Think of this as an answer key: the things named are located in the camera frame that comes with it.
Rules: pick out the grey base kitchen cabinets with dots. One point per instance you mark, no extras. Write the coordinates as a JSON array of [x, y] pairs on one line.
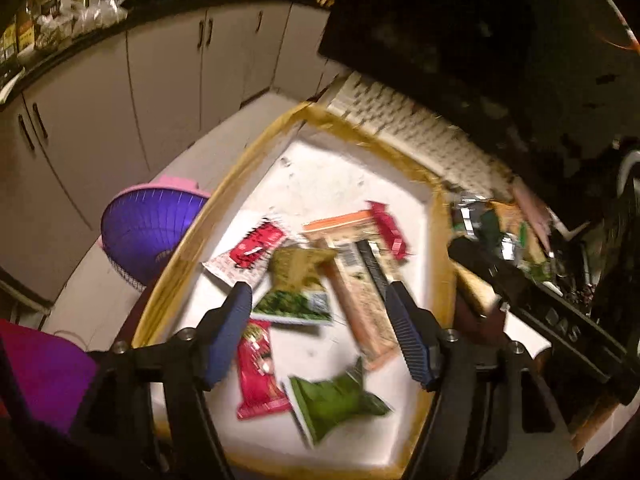
[[100, 110]]

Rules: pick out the black computer monitor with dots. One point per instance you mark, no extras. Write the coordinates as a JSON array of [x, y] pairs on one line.
[[475, 35]]

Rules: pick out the small dark red snack packet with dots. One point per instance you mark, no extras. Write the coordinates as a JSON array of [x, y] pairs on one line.
[[390, 232]]

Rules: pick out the green leaf-print snack packet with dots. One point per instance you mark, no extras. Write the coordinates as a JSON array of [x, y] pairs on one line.
[[540, 267]]

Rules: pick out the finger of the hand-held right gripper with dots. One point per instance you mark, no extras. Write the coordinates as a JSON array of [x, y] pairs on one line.
[[480, 265]]

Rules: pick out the white computer keyboard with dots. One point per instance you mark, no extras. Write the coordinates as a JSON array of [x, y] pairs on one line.
[[410, 120]]

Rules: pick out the purple plastic basket pink rim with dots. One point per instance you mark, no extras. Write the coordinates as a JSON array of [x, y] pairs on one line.
[[145, 225]]

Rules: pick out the red and white snack packet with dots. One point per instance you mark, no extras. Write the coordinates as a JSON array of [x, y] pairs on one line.
[[245, 255]]

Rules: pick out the reddish cloth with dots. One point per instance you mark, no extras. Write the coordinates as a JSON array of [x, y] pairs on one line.
[[45, 370]]

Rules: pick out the olive green snack packet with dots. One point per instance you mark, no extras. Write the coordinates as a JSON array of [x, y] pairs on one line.
[[295, 280]]

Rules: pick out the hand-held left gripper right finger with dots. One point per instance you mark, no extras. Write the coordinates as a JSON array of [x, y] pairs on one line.
[[407, 335]]

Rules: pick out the tan cracker packet green end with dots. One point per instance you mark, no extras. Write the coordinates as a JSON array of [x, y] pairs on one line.
[[517, 232]]

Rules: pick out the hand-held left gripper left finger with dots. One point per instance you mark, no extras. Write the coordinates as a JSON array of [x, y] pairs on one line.
[[227, 335]]

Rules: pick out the black kitchen countertop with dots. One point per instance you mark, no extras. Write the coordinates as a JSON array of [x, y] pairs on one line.
[[150, 17]]

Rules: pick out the orange cracker packet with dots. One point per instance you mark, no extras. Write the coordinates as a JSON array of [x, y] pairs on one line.
[[360, 310]]

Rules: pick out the gold-edged white cardboard box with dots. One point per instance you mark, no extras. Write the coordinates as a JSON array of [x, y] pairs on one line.
[[340, 185]]

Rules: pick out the white plastic bag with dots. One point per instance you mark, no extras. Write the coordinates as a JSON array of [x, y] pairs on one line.
[[100, 12]]

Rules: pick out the bright green snack packet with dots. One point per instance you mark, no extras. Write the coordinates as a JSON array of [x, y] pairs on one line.
[[335, 400]]

